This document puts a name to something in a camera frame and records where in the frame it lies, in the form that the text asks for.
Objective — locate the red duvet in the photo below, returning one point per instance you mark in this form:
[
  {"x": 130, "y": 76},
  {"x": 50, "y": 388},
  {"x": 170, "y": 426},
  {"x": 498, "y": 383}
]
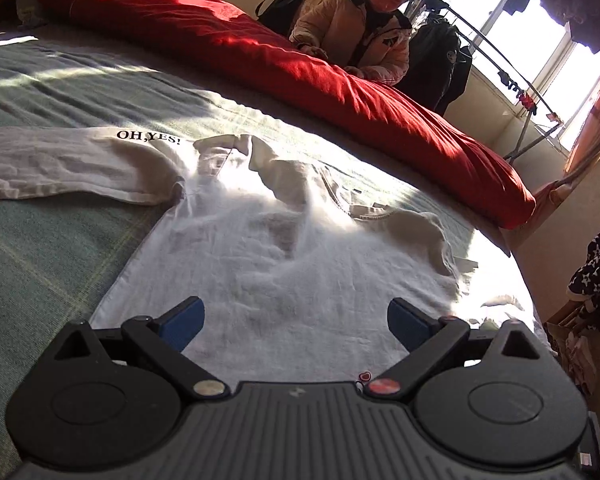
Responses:
[{"x": 280, "y": 70}]

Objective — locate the window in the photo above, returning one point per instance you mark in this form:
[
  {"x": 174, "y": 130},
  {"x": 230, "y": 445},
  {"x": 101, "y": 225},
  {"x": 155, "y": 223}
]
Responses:
[{"x": 520, "y": 45}]

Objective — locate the wooden chair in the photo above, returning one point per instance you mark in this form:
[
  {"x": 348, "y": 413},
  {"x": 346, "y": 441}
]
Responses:
[{"x": 560, "y": 320}]

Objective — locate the beige clothes pile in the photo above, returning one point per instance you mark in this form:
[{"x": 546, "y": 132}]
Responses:
[{"x": 580, "y": 360}]

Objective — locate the black bag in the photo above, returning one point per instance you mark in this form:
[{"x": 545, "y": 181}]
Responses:
[{"x": 285, "y": 5}]

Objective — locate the black hanging coat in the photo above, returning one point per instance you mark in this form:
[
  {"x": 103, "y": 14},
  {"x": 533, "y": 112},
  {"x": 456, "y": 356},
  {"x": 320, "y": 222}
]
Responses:
[{"x": 460, "y": 85}]

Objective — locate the row of hanging socks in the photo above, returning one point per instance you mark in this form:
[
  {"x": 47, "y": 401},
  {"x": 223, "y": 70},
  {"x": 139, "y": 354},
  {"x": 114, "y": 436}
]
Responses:
[{"x": 527, "y": 102}]

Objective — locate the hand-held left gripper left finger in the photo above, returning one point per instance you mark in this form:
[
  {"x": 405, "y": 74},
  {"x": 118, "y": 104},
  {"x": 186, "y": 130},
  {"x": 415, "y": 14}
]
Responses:
[{"x": 182, "y": 322}]

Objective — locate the black jacket with patch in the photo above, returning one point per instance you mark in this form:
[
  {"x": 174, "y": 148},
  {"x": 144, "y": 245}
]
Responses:
[{"x": 430, "y": 60}]

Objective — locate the green plaid bed sheet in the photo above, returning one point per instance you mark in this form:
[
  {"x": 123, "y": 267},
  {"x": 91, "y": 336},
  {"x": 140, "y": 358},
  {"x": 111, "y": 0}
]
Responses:
[{"x": 55, "y": 270}]

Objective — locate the metal clothes rack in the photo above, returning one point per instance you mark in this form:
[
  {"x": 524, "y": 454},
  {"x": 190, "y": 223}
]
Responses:
[{"x": 526, "y": 127}]

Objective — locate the white printed long-sleeve shirt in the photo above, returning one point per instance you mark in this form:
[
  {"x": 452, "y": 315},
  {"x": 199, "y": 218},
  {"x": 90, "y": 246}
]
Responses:
[{"x": 290, "y": 260}]

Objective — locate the dark star-printed garment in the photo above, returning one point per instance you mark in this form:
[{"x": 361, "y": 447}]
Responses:
[{"x": 597, "y": 280}]

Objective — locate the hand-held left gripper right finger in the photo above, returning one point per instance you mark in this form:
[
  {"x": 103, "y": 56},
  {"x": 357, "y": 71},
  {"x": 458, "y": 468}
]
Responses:
[{"x": 407, "y": 322}]

